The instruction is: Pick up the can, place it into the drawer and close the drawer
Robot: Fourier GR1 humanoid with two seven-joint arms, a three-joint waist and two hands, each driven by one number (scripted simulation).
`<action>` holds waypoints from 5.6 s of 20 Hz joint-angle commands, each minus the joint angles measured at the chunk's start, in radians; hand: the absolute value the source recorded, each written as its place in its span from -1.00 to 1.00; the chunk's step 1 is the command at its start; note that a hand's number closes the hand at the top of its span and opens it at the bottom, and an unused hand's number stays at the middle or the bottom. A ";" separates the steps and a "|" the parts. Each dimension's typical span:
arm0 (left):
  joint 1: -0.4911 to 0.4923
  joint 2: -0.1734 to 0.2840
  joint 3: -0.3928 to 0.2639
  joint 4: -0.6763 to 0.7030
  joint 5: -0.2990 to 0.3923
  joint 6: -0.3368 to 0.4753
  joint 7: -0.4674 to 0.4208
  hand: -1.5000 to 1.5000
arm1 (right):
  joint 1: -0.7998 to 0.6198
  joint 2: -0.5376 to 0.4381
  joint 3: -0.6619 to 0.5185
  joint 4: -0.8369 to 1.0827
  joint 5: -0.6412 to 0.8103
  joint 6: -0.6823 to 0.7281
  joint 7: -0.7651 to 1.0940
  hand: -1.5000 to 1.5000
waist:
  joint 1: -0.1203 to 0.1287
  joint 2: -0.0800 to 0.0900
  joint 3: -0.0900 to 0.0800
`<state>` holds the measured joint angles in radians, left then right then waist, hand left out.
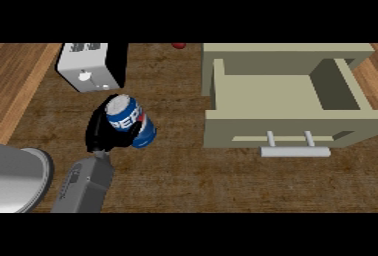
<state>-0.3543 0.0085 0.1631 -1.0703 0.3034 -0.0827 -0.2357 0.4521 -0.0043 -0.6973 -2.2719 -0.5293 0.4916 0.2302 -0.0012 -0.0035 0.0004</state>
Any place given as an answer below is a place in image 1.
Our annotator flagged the beige cabinet body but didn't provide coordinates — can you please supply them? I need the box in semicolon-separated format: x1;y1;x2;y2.
199;42;376;98

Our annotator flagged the beige open drawer box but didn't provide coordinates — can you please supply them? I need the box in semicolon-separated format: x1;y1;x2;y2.
211;57;374;113

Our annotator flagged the grey round object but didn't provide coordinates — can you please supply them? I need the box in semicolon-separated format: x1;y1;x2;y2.
0;143;54;214

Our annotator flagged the white toaster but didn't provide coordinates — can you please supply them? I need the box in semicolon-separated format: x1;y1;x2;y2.
54;42;129;94

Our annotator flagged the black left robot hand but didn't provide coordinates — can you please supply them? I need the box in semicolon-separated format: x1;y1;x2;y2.
84;94;148;154

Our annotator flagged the blue soda can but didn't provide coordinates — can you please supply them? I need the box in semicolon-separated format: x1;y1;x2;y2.
104;93;159;149

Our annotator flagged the beige drawer front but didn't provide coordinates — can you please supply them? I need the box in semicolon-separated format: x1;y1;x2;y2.
202;109;378;150

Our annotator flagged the white drawer handle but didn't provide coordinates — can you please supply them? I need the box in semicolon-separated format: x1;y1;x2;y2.
258;130;332;158

